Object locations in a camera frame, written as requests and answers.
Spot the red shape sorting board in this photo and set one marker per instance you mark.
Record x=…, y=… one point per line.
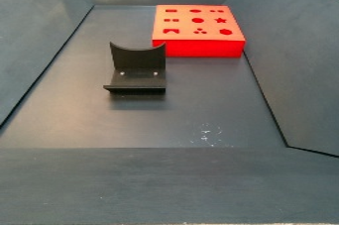
x=197, y=30

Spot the black curved holder stand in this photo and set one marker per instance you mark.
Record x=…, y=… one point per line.
x=139, y=69

